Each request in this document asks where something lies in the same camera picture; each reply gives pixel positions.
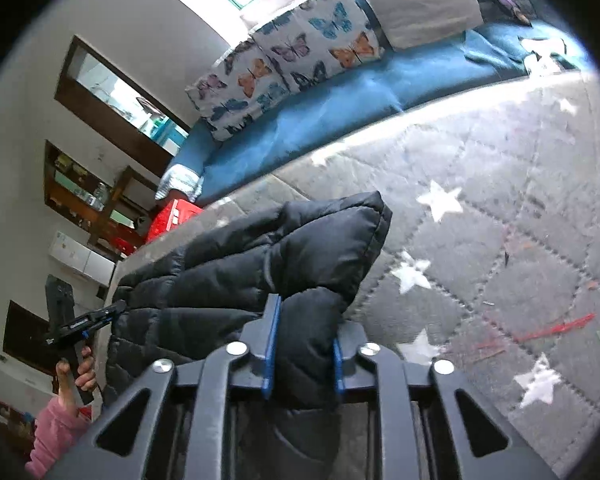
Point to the grey star quilted mattress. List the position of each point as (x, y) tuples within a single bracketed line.
[(492, 259)]

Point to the butterfly pillow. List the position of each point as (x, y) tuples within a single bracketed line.
[(310, 41), (241, 86)]

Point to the black puffer down jacket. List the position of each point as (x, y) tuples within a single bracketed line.
[(314, 256)]

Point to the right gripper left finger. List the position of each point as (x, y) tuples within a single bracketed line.
[(180, 421)]

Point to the purple folded umbrella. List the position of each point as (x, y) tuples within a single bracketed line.
[(513, 11)]

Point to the person left hand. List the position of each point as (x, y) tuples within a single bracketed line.
[(71, 384)]

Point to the white refrigerator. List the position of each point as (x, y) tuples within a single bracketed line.
[(81, 259)]

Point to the brown wooden cabinet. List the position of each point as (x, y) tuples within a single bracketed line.
[(115, 216)]

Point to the pink sleeved left forearm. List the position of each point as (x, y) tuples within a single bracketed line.
[(57, 429)]

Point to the right butterfly pillow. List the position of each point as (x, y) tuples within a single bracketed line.
[(310, 41)]

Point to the red plastic stool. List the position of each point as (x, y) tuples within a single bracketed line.
[(170, 217)]

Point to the left butterfly pillow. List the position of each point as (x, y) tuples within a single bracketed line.
[(241, 86)]

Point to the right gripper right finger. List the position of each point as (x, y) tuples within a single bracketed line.
[(427, 421)]

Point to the white plain pillow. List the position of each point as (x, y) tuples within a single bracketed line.
[(411, 23)]

